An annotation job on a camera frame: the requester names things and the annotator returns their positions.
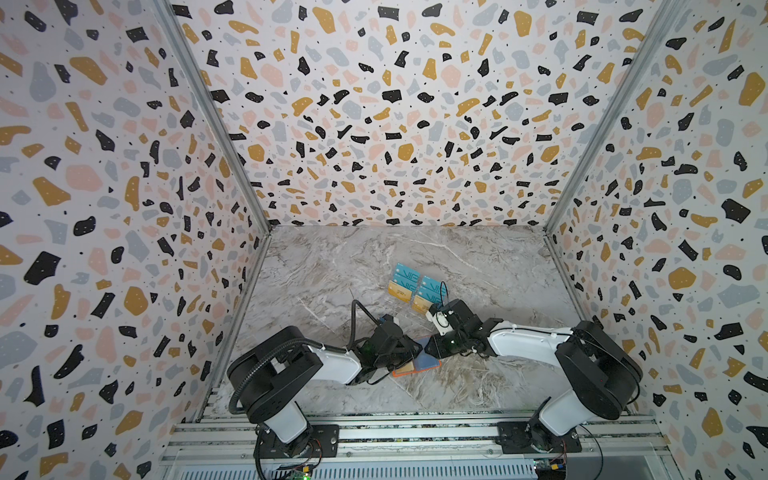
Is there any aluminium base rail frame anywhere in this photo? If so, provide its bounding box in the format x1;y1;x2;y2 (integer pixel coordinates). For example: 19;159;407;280
154;411;682;479

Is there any orange card holder wallet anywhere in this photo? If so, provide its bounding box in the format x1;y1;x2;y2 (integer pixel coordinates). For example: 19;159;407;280
392;337;442;378

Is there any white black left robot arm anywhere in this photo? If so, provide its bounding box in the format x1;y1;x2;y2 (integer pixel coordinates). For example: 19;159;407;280
226;315;423;446

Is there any teal vip card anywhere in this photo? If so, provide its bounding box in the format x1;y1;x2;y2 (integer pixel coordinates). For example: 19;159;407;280
420;276;448;296
393;263;421;283
392;272;419;292
417;285;442;304

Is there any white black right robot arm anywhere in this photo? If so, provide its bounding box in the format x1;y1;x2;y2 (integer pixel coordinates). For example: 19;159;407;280
425;299;642;453

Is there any teal VIP card left upper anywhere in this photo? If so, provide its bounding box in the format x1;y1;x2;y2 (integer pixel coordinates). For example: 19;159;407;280
393;263;421;283

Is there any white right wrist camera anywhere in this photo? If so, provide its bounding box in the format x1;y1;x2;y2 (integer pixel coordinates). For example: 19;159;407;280
425;303;453;336

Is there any aluminium corner post left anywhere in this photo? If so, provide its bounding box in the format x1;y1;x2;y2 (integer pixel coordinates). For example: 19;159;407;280
151;0;270;236

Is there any aluminium corner post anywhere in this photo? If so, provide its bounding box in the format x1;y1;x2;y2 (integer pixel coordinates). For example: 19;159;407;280
544;0;688;240
151;0;270;236

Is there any clear acrylic card display stand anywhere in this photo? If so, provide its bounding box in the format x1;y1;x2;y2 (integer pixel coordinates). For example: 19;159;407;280
387;263;449;314

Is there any teal VIP card left lower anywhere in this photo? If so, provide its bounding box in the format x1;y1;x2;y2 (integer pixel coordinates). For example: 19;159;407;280
392;272;419;292

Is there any black corrugated cable hose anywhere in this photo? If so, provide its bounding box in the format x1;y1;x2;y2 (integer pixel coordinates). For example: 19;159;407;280
226;298;385;416

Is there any teal VIP card right lower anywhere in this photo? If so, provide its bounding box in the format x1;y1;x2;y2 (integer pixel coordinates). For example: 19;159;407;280
417;285;442;304

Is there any gold vip card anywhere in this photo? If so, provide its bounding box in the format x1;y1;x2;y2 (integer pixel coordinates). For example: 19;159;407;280
394;361;414;375
387;281;413;303
411;295;433;315

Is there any teal VIP card right upper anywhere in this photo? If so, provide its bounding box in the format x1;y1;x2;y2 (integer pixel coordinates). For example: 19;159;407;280
420;276;448;296

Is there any aluminium corner post right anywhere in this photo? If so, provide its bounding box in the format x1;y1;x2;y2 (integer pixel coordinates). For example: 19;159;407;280
544;0;688;240

